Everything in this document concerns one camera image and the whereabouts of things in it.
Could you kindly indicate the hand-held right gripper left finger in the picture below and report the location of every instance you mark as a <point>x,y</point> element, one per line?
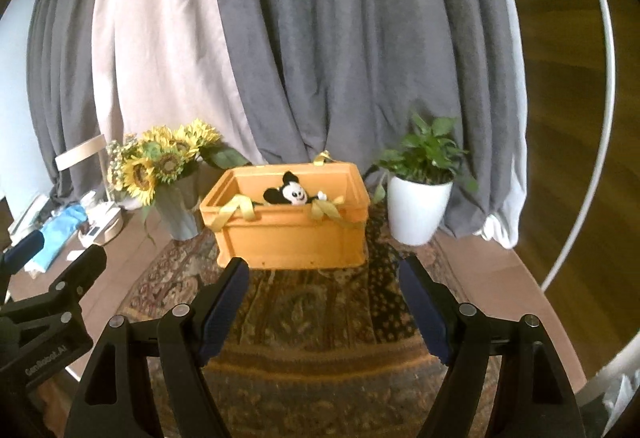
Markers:
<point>225,308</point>

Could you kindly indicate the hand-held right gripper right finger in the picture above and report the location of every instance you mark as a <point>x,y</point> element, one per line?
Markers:
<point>420,313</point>

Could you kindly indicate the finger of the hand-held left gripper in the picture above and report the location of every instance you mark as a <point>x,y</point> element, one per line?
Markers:
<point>85,268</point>
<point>25,248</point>

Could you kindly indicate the yellow plastic crate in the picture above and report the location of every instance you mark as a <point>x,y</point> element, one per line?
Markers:
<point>295,238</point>

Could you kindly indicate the black white mouse plush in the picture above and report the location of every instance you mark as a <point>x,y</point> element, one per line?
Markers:
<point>295,193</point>

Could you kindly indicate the blue cloth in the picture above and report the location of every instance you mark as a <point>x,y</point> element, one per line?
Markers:
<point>62,228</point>

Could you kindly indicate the white round base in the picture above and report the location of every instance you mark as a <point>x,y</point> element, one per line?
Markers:
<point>107,223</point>

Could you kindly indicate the patterned rug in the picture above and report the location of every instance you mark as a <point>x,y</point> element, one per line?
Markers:
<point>310,308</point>

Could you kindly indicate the white plant pot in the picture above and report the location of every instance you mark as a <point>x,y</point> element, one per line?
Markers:
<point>417,213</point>

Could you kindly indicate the yellow ribbon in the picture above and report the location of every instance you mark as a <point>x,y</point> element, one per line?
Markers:
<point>232,208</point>
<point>322,158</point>
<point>327,208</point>

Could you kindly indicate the grey flower vase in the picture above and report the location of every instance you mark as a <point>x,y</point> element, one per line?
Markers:
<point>182,213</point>

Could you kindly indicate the wooden desk lamp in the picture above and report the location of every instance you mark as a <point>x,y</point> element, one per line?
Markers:
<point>80,153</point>

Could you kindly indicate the white cloth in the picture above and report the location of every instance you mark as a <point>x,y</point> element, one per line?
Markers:
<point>497,228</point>

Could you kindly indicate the sunflower bouquet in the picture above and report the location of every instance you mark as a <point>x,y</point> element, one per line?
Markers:
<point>160,158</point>

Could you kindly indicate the grey curtain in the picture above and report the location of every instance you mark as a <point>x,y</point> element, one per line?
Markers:
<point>65,93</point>
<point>350,43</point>

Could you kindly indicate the green potted plant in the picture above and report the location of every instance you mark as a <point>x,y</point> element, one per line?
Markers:
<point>430,148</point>

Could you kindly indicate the beige curtain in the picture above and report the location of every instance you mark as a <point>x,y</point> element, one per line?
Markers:
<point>165,43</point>

